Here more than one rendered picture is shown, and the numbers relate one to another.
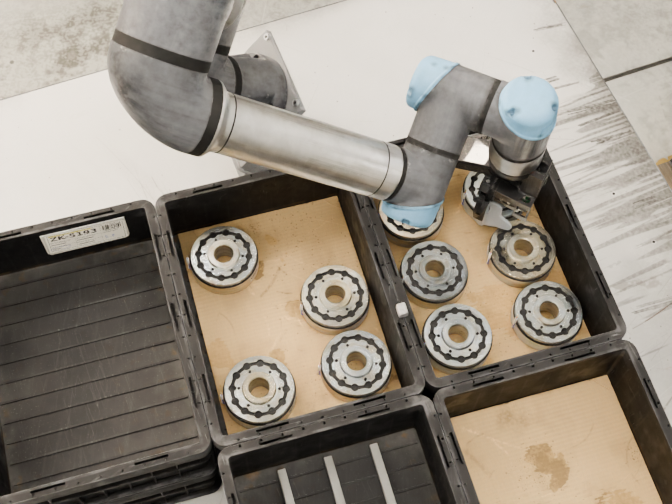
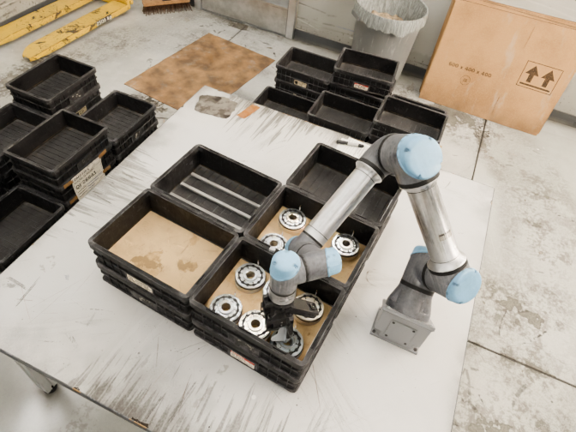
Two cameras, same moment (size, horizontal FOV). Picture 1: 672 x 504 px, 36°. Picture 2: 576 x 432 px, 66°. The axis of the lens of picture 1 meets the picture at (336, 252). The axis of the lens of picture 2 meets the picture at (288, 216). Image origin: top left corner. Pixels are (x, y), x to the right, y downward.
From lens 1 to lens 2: 1.42 m
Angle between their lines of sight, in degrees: 62
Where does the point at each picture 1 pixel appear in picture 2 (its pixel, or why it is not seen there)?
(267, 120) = (352, 182)
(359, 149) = (323, 215)
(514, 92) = (293, 256)
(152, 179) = not seen: hidden behind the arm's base
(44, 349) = not seen: hidden behind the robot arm
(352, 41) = (422, 411)
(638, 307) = (195, 386)
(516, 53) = not seen: outside the picture
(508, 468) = (199, 255)
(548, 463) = (187, 266)
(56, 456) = (323, 177)
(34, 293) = (379, 204)
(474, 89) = (310, 255)
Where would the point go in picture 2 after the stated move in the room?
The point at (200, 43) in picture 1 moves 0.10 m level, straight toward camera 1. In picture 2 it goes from (385, 147) to (354, 132)
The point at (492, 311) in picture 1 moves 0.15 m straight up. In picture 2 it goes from (247, 300) to (249, 275)
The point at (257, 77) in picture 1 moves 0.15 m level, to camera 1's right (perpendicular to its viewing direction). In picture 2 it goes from (409, 297) to (380, 324)
